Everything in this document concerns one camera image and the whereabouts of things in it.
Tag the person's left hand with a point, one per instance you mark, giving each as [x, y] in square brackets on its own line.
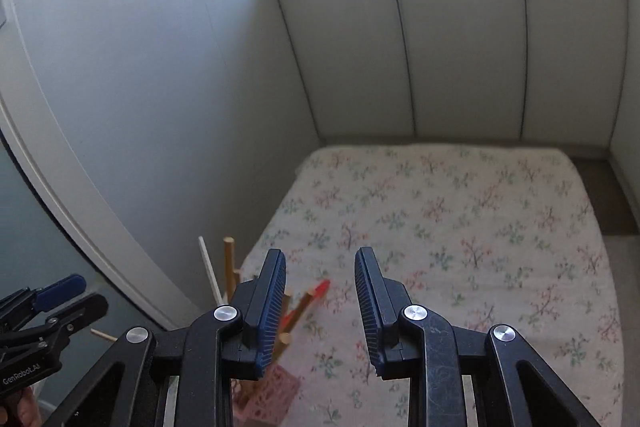
[27, 414]

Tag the floral bed sheet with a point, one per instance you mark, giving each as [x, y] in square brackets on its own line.
[450, 232]

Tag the white plastic spoon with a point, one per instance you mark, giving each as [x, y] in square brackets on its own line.
[209, 264]

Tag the white cabinet row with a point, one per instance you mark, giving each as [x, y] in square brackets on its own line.
[450, 47]

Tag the wooden chopstick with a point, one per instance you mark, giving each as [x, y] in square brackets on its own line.
[231, 267]
[104, 335]

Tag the pink perforated utensil basket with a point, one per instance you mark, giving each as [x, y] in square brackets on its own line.
[277, 389]

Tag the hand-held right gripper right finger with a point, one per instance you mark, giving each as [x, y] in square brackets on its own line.
[367, 307]

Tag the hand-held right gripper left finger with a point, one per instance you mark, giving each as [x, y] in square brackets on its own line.
[270, 312]

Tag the white side cabinet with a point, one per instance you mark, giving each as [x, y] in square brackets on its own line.
[627, 82]

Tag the red plastic spoon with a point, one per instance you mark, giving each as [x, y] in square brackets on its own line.
[315, 293]

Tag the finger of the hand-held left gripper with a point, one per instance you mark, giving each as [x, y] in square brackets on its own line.
[82, 312]
[60, 291]

